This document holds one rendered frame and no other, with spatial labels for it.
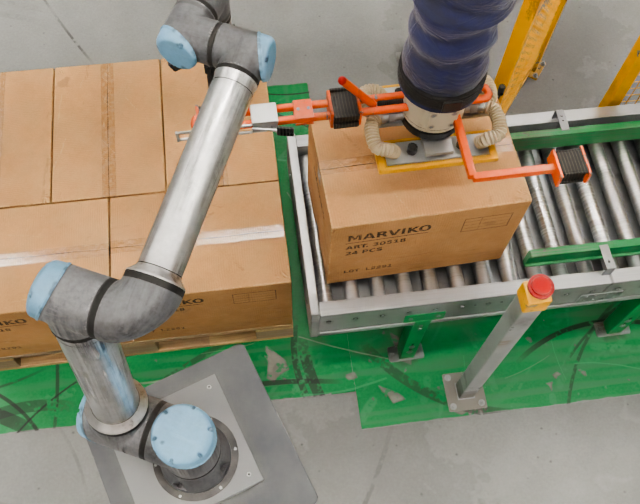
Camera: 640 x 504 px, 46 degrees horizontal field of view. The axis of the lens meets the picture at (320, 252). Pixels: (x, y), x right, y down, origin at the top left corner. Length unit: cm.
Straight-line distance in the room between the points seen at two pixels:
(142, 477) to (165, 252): 90
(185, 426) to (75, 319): 57
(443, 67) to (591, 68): 216
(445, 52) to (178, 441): 110
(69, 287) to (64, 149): 153
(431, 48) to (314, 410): 159
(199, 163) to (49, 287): 35
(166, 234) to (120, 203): 134
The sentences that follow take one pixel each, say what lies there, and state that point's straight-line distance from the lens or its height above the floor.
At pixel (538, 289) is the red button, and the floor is 104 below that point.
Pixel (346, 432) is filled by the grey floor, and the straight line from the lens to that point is 293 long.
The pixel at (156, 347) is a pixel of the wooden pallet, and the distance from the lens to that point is 300.
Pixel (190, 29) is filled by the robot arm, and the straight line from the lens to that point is 157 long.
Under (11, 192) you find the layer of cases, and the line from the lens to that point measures 286.
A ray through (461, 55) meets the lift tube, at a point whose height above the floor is 151.
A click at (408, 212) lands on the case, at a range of 220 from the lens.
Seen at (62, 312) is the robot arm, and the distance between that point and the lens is 141.
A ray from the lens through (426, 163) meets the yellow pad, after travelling 212.
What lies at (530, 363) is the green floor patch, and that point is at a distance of 313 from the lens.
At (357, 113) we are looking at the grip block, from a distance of 203.
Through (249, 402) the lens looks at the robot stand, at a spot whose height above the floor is 75.
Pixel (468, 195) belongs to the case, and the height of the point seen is 95.
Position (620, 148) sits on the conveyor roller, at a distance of 302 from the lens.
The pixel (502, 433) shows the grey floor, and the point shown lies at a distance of 302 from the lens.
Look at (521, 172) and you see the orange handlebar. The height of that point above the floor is 122.
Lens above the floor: 286
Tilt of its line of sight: 64 degrees down
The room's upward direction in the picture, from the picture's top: 3 degrees clockwise
